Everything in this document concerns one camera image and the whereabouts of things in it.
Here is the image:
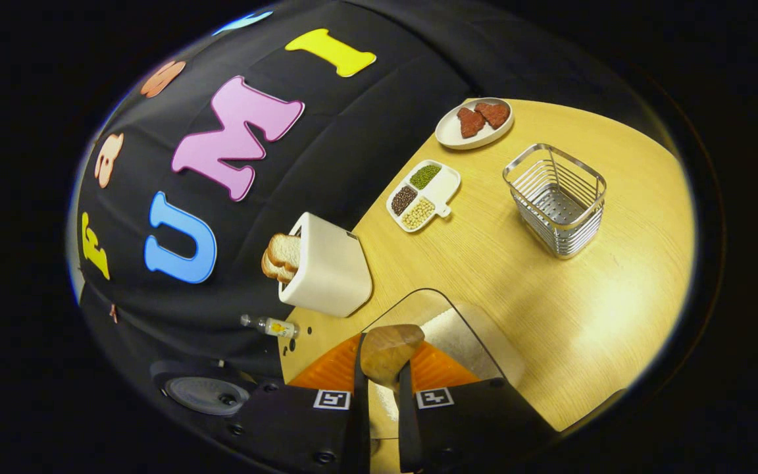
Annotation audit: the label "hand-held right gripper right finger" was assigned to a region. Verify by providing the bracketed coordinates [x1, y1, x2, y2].
[397, 340, 559, 473]

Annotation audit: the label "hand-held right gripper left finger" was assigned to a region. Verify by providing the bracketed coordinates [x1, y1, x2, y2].
[221, 332, 371, 474]

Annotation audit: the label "wooden spoon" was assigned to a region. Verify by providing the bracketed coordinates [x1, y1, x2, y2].
[360, 324, 425, 390]

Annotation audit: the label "black rice cooker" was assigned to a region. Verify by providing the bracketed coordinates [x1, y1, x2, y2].
[150, 359, 268, 429]

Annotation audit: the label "metal wire chopstick holder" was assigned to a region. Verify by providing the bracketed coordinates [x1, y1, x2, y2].
[502, 144, 607, 259]

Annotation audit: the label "clear plastic rice tray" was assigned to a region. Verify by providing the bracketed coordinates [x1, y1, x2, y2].
[359, 288, 526, 422]

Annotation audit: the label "small glass bottle yellow label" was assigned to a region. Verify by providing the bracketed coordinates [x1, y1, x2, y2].
[241, 314, 299, 340]

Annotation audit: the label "white toaster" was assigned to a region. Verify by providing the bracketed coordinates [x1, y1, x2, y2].
[278, 212, 373, 318]

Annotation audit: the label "bread slice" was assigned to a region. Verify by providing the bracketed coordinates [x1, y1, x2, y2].
[261, 250, 297, 284]
[267, 233, 302, 271]

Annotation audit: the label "yellow soybeans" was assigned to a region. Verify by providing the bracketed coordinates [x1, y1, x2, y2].
[401, 197, 436, 230]

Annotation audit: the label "dark beans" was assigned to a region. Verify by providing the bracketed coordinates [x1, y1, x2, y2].
[391, 185, 418, 216]

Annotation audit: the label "white divided dish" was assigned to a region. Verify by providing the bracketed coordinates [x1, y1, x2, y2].
[386, 159, 462, 233]

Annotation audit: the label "green beans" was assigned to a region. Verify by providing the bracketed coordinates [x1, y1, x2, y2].
[409, 165, 442, 190]

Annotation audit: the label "white round plate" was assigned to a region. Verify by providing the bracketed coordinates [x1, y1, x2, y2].
[435, 97, 515, 150]

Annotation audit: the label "red meat piece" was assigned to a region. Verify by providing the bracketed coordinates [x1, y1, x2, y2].
[474, 101, 510, 130]
[457, 107, 486, 139]

